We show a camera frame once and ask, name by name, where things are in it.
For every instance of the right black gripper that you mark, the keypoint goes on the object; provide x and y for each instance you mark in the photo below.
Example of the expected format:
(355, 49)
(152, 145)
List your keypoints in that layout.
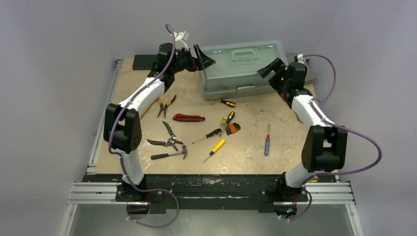
(275, 74)

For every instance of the blue red screwdriver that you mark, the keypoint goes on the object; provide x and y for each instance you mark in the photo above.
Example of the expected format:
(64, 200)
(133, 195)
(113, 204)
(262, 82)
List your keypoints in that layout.
(267, 142)

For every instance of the black handled screwdriver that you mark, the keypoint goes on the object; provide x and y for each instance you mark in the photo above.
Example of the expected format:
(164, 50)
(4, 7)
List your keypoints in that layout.
(215, 132)

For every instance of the black network switch box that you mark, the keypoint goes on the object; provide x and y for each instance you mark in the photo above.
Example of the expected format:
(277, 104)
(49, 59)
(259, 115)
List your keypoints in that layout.
(143, 62)

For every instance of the orange hex key set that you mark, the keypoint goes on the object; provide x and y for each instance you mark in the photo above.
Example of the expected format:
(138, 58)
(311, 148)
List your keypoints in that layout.
(232, 128)

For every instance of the red black utility knife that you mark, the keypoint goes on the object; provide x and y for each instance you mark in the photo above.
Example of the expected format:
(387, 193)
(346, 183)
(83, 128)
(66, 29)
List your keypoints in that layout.
(188, 118)

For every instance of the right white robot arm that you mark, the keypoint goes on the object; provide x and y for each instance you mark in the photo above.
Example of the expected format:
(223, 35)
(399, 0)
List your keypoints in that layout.
(324, 148)

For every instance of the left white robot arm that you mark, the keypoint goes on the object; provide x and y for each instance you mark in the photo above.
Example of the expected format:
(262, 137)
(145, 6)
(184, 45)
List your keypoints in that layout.
(122, 128)

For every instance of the black yellow stubby screwdriver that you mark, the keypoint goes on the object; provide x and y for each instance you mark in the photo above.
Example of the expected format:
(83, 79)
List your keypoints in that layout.
(226, 120)

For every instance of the grey plastic case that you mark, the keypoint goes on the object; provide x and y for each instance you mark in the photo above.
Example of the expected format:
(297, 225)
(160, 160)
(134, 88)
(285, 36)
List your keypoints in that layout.
(311, 75)

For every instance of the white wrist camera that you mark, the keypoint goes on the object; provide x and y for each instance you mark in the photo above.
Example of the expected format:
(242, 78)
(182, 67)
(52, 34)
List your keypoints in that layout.
(299, 58)
(181, 39)

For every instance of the yellow handled pliers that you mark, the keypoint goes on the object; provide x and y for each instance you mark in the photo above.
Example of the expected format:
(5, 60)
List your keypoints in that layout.
(147, 109)

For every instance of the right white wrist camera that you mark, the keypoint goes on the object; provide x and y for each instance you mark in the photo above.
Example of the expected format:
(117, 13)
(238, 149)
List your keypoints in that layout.
(299, 58)

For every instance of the yellow black needle pliers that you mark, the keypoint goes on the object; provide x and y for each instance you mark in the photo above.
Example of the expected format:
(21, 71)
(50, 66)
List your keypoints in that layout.
(163, 107)

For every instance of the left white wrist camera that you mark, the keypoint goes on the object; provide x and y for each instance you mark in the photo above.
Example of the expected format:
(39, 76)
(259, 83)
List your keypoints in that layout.
(181, 39)

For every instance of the yellow handled screwdriver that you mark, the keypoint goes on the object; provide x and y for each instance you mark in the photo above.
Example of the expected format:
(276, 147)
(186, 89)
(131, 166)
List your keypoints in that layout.
(215, 149)

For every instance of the translucent green tool box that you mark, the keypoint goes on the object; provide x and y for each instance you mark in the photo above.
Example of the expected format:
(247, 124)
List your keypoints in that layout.
(234, 73)

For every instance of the black handled hammer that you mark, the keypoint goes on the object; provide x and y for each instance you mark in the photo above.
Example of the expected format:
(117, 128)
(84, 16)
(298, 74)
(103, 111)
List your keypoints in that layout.
(183, 152)

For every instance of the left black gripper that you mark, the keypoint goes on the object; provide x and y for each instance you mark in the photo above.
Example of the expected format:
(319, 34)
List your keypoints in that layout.
(193, 62)

